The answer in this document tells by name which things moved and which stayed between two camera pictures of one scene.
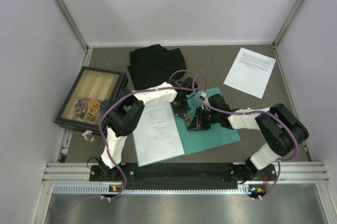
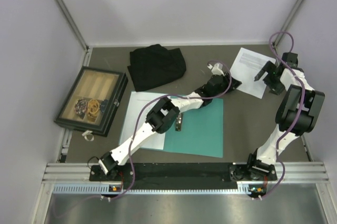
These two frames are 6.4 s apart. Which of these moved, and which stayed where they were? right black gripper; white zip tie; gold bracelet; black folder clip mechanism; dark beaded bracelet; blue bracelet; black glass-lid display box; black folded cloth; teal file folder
Moved: black folder clip mechanism; right black gripper; teal file folder
Stayed: white zip tie; gold bracelet; black folded cloth; blue bracelet; black glass-lid display box; dark beaded bracelet
